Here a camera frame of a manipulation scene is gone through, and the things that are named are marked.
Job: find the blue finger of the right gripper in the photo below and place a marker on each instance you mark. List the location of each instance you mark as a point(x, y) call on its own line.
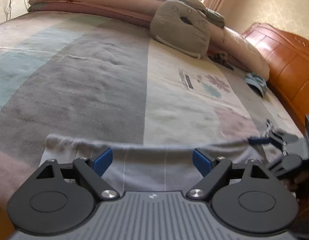
point(258, 140)
point(282, 137)

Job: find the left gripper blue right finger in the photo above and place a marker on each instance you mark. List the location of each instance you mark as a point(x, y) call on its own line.
point(215, 173)

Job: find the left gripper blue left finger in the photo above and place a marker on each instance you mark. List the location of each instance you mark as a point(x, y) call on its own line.
point(89, 175)

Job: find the grey striped pants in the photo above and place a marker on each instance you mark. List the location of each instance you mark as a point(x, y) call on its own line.
point(153, 154)

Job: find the blue baseball cap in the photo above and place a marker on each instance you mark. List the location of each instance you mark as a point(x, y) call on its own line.
point(256, 83)

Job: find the wooden headboard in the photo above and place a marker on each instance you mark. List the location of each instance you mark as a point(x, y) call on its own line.
point(288, 57)

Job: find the black phone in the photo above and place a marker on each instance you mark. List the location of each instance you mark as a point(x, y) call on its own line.
point(222, 62)

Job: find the green folded garment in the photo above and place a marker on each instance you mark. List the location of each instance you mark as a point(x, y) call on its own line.
point(215, 18)

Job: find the grey cat face cushion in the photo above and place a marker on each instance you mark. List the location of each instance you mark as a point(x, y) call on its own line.
point(181, 27)

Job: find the pink folded quilt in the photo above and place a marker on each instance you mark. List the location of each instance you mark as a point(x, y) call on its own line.
point(141, 12)

